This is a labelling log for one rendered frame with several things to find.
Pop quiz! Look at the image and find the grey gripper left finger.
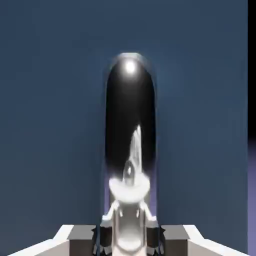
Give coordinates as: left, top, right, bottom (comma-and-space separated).
5, 224, 97, 256

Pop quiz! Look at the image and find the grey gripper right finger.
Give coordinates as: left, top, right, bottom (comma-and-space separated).
159, 224, 250, 256

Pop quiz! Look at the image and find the blue painted cabinet door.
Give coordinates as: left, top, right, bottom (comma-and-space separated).
0, 0, 249, 256

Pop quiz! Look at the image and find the shiny dark curved metal handle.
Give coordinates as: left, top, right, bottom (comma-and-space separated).
95, 52, 166, 256

